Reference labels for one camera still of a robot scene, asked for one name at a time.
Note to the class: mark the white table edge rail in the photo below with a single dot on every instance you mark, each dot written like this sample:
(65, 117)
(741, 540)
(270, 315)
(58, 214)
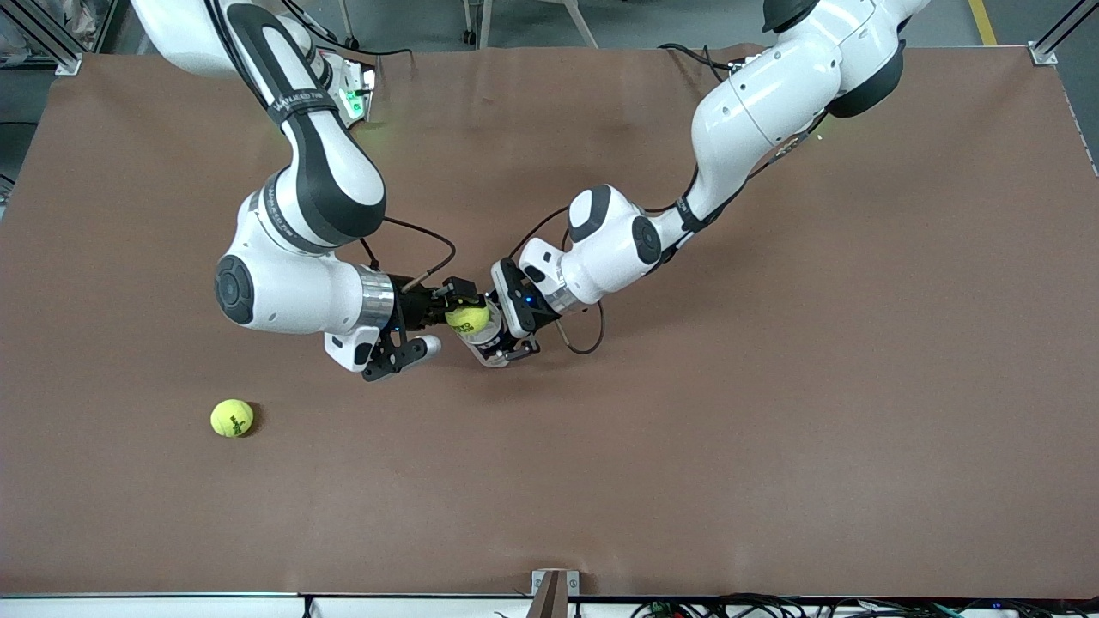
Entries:
(172, 608)

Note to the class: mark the yellow tennis ball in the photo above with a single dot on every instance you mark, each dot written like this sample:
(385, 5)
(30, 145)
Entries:
(468, 318)
(232, 418)

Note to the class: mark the silver left base connector box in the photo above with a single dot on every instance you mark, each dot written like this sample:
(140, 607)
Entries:
(740, 64)

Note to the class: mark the thin leg with caster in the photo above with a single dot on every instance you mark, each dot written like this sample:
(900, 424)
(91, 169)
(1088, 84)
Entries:
(351, 41)

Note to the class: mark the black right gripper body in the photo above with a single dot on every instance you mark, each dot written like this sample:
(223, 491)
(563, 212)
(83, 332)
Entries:
(418, 307)

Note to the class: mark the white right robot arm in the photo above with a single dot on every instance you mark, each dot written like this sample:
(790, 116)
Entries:
(300, 292)

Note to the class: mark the grey camera post bracket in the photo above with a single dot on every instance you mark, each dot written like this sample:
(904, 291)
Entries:
(554, 592)

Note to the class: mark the white stand legs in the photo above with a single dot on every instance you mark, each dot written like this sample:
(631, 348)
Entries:
(485, 26)

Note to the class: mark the clear tennis ball can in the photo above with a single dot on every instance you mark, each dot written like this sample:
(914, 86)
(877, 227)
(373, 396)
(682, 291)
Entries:
(491, 348)

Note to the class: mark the silver base connector box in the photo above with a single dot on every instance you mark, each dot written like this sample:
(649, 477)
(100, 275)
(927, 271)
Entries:
(365, 86)
(740, 64)

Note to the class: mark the clear plastic wrapped item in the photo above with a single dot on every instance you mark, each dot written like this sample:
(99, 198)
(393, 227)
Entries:
(90, 21)

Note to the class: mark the silver right base connector box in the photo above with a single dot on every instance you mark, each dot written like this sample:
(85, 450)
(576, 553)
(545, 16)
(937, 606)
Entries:
(365, 86)

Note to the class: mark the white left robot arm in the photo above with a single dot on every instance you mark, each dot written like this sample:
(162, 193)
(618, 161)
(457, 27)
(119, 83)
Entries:
(618, 249)

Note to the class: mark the brown table cover sheet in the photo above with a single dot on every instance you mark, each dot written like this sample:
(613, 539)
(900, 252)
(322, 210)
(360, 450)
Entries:
(549, 481)

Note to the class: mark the aluminium frame profile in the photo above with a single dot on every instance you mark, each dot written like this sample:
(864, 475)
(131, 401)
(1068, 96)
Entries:
(1043, 53)
(67, 62)

